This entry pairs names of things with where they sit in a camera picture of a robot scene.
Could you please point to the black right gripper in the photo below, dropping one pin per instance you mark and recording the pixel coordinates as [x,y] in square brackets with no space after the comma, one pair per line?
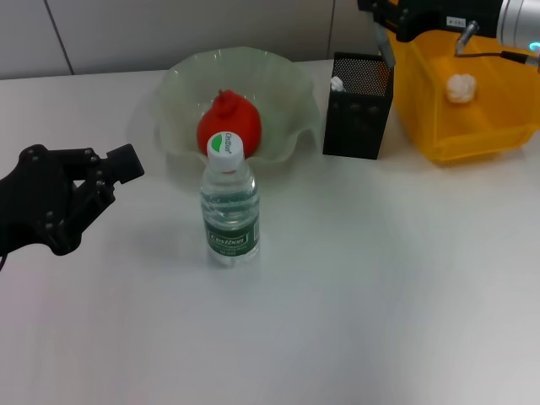
[447,17]

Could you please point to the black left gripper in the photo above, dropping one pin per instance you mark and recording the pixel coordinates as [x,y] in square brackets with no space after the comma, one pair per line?
[34,198]

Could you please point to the grey glitter pen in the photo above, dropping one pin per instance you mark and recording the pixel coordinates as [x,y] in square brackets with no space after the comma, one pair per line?
[385,46]

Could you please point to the mint green retractable pen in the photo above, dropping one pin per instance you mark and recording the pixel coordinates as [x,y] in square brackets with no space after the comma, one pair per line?
[337,83]

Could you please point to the white paper ball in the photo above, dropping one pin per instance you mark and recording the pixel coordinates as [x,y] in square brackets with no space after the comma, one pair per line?
[460,88]

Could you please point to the clear water bottle green label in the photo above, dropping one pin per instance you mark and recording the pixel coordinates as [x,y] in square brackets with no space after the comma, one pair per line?
[230,202]

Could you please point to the red tomato-shaped object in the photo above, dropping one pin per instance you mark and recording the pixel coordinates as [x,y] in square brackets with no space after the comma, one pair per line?
[236,118]

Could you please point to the black mesh pen holder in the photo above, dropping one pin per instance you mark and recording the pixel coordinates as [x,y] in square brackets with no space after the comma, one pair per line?
[354,126]

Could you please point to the green glass fruit bowl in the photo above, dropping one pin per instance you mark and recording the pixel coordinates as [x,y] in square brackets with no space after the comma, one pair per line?
[278,84]

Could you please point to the yellow plastic storage bin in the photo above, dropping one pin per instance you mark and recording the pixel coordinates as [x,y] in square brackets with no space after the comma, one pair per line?
[464,126]

